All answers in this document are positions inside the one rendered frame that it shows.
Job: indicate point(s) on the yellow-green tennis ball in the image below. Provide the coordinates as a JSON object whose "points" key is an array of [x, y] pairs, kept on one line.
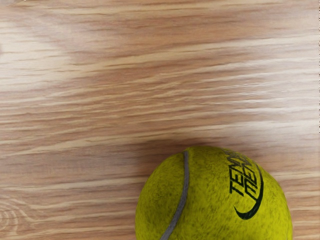
{"points": [[210, 200]]}

